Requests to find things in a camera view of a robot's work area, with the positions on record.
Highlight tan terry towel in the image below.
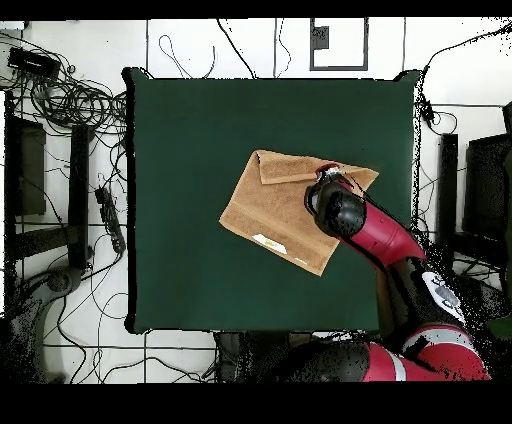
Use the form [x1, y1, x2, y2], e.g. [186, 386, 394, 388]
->
[218, 149, 380, 278]

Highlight black upright bar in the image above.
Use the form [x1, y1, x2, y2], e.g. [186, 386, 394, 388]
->
[434, 133, 460, 249]

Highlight dark grey square plate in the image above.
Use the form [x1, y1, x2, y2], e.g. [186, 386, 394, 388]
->
[311, 25, 330, 50]

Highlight black box cabinet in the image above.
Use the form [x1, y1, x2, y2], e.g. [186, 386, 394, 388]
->
[463, 133, 512, 241]

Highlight dark green table cloth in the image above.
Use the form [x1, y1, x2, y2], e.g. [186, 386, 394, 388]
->
[121, 66, 421, 336]

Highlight black power strip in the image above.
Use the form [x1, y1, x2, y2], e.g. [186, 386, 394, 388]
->
[94, 186, 127, 255]

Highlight grey stand base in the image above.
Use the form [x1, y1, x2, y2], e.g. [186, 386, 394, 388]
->
[5, 265, 83, 383]

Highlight black rectangular box device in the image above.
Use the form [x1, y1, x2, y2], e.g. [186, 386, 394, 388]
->
[6, 46, 62, 81]

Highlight grey rectangular frame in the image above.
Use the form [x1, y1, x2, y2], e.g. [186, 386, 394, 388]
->
[309, 17, 369, 72]

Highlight black diagonal cable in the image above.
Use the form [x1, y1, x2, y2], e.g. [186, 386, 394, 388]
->
[216, 18, 257, 80]

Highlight black stand frame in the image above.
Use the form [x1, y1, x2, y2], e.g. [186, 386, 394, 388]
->
[11, 124, 95, 270]

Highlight black cable tangle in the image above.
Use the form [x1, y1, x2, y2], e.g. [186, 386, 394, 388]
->
[0, 31, 129, 137]

